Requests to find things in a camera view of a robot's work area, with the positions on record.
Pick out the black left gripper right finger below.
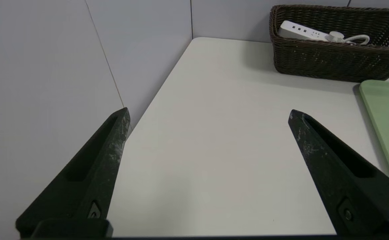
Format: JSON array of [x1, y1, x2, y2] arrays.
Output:
[[288, 109, 389, 236]]

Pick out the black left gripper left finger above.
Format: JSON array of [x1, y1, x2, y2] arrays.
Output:
[[15, 107, 131, 238]]

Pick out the white power strip with cable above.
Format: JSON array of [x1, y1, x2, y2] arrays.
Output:
[[278, 20, 370, 46]]

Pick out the dark brown wicker basket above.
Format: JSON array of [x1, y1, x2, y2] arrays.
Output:
[[269, 4, 389, 83]]

